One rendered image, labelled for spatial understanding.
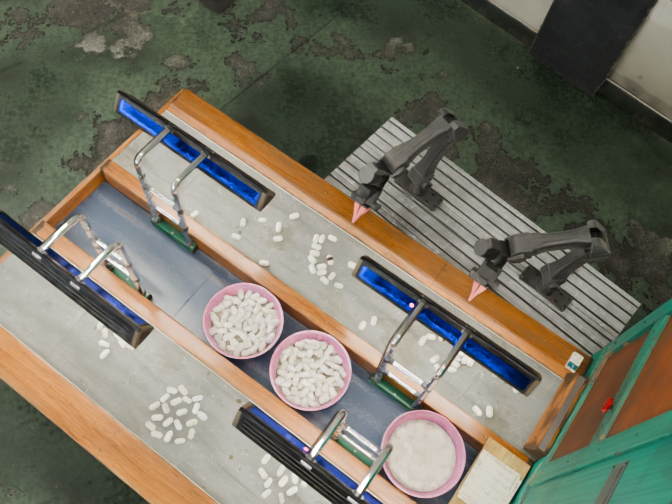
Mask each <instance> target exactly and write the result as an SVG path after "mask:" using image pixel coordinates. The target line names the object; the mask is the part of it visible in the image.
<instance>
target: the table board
mask: <svg viewBox="0 0 672 504"><path fill-rule="evenodd" d="M183 90H184V89H182V90H180V91H179V92H178V93H177V94H176V95H175V96H174V97H173V98H172V99H171V100H170V101H169V102H167V103H166V104H165V105H164V106H163V107H162V108H161V109H160V110H159V111H158V113H159V114H160V115H161V114H162V113H164V112H165V111H166V110H167V109H168V107H169V104H170V102H171V101H172V100H174V99H175V98H176V97H177V96H178V95H179V94H180V93H181V92H182V91H183ZM142 132H143V131H142V130H141V129H138V130H137V131H136V132H135V133H134V134H133V135H132V136H131V137H130V138H129V139H128V140H126V141H125V142H124V143H123V144H122V145H121V146H120V147H119V148H118V149H117V150H116V151H115V152H114V153H112V154H111V155H110V156H109V157H108V158H107V159H106V160H105V161H104V162H103V163H102V164H101V165H100V166H98V167H97V168H96V169H95V170H94V171H93V172H92V173H91V174H90V175H89V176H88V177H87V178H85V179H84V180H83V181H82V182H81V183H80V184H79V185H78V186H77V187H76V188H75V189H74V190H73V191H71V192H70V193H69V194H68V195H67V196H66V197H65V198H64V199H63V200H62V201H61V202H60V203H59V204H57V205H56V206H55V207H54V208H53V209H52V210H51V211H50V212H49V213H48V214H47V215H46V216H44V217H43V218H42V219H41V220H40V221H39V222H38V223H37V224H36V225H35V226H34V227H33V228H32V229H30V230H29V232H31V233H32V234H34V233H33V231H32V230H33V229H34V228H35V227H36V226H37V225H38V224H39V223H40V222H41V221H43V220H44V221H45V222H47V223H48V224H49V225H51V226H52V227H53V228H55V227H56V226H57V225H58V224H59V223H60V222H61V221H62V220H63V219H64V218H65V217H66V216H67V215H69V214H70V213H71V212H72V211H73V210H74V209H75V208H76V207H77V206H78V205H79V204H80V203H81V202H82V201H83V200H84V199H86V198H87V197H88V196H89V195H90V194H91V193H92V192H93V191H94V190H95V189H96V188H97V187H98V186H99V185H100V184H101V183H102V182H104V181H105V179H104V177H103V175H102V173H101V171H100V167H101V166H102V165H103V164H104V163H105V162H106V161H107V160H108V159H111V160H113V159H114V158H115V157H116V156H117V155H118V154H120V153H121V152H122V151H123V150H124V149H125V148H126V147H127V146H128V145H129V144H130V143H131V142H132V141H133V140H135V139H136V138H137V137H138V136H139V135H140V134H141V133H142ZM11 254H12V253H11V252H10V251H7V252H6V253H5V254H3V255H2V256H1V257H0V264H1V263H3V262H4V261H5V260H6V259H7V258H8V257H9V256H10V255H11Z"/></svg>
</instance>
